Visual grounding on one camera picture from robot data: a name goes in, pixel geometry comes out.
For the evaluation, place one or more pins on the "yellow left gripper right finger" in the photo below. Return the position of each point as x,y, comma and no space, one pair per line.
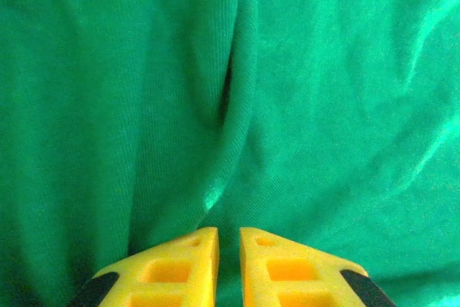
287,285

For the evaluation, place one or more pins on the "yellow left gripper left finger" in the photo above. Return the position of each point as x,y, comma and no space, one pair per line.
169,285

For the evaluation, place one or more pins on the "green t-shirt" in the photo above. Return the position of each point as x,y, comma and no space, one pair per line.
143,69

